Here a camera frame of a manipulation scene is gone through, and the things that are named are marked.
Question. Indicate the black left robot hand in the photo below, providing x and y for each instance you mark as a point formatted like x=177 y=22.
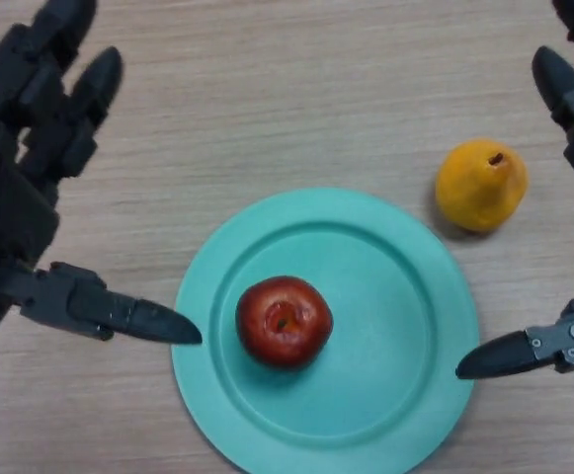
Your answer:
x=10 y=197

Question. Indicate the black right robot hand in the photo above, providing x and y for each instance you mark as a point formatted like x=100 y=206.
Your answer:
x=570 y=101

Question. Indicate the red apple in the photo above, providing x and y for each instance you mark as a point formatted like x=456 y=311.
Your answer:
x=284 y=323

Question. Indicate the green round plate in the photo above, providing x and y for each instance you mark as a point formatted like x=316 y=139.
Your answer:
x=390 y=316

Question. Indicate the yellow pear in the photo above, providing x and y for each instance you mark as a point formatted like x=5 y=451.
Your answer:
x=481 y=190

